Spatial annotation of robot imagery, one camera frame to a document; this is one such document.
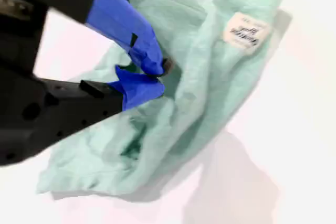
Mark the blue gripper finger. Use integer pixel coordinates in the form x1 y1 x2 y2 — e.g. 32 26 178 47
34 65 165 156
48 0 174 77

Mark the pale green T-shirt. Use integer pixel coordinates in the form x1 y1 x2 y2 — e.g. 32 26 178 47
35 0 286 204

